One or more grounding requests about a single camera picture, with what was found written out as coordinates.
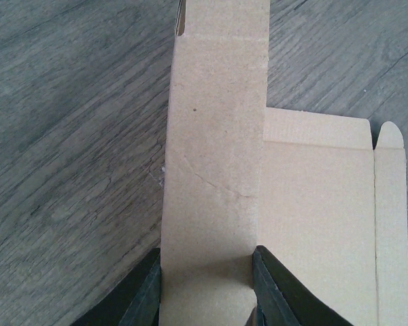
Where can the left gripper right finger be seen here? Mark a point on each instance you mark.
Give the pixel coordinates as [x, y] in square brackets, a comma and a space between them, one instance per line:
[282, 299]

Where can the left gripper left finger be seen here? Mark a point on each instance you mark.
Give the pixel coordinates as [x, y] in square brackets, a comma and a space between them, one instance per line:
[135, 300]

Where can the cardboard box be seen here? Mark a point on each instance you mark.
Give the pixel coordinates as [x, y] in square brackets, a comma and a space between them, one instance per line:
[316, 190]

